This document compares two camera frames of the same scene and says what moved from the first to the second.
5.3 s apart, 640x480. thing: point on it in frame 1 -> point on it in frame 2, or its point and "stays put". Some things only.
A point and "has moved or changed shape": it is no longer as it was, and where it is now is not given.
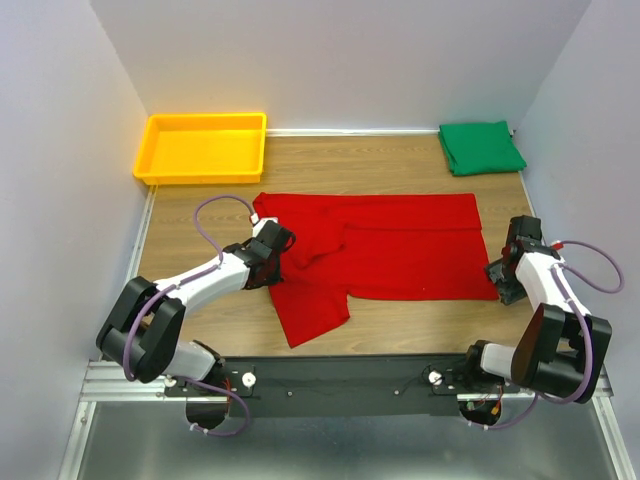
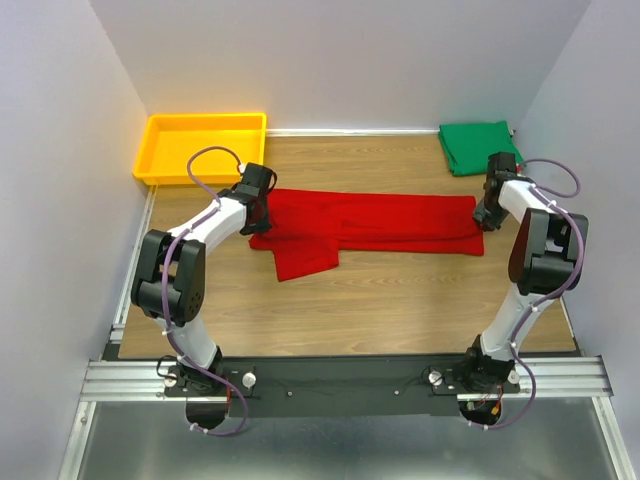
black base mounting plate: x=339 y=386 stays put
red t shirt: x=404 y=246 has moved or changed shape
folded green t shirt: x=480 y=148 stays put
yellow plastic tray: x=202 y=148 stays put
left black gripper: x=275 y=278 -> x=263 y=225
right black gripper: x=510 y=294 -> x=489 y=223
